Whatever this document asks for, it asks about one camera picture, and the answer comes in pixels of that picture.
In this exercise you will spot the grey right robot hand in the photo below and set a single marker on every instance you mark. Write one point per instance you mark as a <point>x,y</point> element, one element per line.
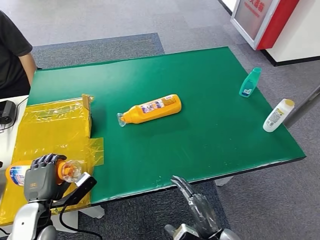
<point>202,215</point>

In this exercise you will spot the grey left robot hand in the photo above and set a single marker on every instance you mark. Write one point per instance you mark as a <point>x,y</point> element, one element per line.
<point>40,182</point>

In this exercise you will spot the orange bottle clear cap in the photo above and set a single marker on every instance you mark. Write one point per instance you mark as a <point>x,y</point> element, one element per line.
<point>15,174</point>
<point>140,114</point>

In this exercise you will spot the person's forearm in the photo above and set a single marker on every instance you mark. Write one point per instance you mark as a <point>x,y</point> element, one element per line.
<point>27,68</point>

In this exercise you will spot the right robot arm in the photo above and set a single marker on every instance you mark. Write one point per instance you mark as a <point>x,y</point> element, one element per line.
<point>229,236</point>

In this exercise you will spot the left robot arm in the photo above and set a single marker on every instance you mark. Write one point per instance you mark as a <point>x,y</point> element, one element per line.
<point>25,222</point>

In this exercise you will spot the white bottle yellow cap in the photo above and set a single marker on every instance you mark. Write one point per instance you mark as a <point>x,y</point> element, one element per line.
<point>277,116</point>

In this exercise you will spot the teal plastic bottle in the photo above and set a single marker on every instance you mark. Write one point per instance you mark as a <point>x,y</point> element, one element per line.
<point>249,82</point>

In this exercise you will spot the white table foot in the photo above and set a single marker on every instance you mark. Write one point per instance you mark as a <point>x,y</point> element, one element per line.
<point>223,181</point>
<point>95,212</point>

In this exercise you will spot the yellow plastic wrapped cardboard box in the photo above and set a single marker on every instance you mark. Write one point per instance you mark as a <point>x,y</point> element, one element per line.
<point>50,132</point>

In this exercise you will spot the white side table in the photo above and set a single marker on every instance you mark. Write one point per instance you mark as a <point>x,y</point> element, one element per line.
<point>7,142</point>

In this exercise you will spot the black device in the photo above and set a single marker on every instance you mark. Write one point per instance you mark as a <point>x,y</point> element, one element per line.
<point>7,112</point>

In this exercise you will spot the green table mat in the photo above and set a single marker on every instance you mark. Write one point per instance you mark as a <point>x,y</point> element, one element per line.
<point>200,99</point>

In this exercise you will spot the person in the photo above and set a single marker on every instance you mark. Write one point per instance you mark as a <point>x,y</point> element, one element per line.
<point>10,49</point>

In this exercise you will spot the grey metal bar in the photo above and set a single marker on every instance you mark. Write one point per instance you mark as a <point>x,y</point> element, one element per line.
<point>302,106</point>

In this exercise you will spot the red white sign board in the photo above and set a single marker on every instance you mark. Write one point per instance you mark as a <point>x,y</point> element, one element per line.
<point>252,20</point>

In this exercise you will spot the white cabinet black base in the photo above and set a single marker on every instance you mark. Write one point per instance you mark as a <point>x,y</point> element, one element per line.
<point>228,5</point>
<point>297,36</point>

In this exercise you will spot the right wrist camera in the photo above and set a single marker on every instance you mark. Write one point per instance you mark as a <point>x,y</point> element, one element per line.
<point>185,232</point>

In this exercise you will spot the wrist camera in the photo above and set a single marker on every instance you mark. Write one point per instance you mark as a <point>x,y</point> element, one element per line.
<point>185,232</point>
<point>82,185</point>

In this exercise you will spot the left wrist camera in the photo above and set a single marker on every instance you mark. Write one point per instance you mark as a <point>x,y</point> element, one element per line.
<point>82,185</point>

